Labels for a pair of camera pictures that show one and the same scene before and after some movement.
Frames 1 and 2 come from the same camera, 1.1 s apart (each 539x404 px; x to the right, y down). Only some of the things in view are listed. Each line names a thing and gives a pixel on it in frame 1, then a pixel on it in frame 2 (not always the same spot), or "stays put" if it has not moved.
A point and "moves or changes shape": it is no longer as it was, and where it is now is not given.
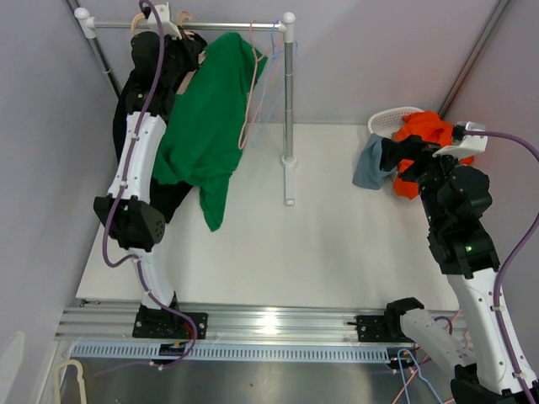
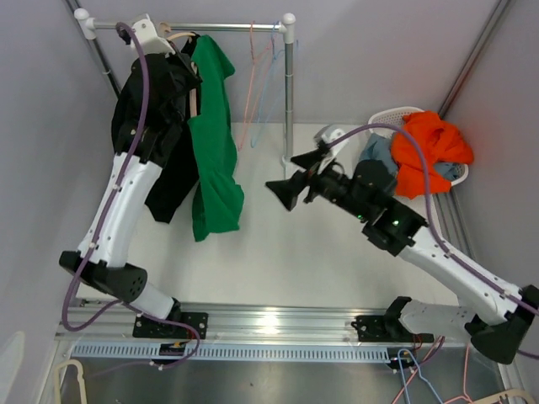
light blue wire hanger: [277, 63] stays put
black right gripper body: [433, 171] to [330, 184]
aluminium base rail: [89, 321] stays put
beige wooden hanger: [184, 18] to [164, 28]
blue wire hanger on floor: [418, 368] stays put
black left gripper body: [178, 56] to [183, 79]
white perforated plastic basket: [386, 123] stays put
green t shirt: [203, 140] moves or changes shape
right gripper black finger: [392, 151] to [288, 189]
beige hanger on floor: [80, 377] stays put
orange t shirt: [428, 125] stays put
